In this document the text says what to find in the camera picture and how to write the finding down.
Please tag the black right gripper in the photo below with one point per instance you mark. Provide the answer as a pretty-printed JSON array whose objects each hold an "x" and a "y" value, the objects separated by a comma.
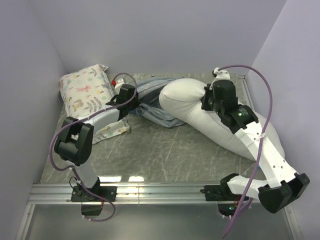
[{"x": 209, "y": 90}]

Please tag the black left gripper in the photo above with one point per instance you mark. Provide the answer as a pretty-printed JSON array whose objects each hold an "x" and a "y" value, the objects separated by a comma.
[{"x": 136, "y": 104}]

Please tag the blue pillowcase with gold print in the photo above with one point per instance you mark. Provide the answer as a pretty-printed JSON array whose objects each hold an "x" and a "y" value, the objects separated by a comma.
[{"x": 148, "y": 92}]

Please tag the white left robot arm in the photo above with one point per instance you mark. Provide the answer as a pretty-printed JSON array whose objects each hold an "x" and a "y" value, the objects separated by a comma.
[{"x": 75, "y": 139}]

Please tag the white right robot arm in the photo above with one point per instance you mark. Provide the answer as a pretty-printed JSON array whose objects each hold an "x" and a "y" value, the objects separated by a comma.
[{"x": 283, "y": 184}]

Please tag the floral white pillow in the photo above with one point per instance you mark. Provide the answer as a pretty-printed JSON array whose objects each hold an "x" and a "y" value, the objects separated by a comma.
[{"x": 86, "y": 91}]

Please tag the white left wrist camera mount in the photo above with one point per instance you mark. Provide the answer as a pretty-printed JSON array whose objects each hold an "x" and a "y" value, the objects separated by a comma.
[{"x": 117, "y": 83}]

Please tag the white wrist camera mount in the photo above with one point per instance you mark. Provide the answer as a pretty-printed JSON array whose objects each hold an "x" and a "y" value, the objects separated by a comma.
[
  {"x": 117, "y": 83},
  {"x": 220, "y": 74}
]

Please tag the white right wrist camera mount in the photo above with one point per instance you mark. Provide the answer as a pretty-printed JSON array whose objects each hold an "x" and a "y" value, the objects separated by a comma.
[{"x": 220, "y": 74}]

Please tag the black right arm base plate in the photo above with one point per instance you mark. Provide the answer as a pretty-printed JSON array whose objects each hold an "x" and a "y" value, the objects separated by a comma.
[{"x": 219, "y": 193}]

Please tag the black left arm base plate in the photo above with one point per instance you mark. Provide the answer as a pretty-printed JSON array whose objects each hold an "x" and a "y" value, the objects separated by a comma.
[{"x": 79, "y": 195}]

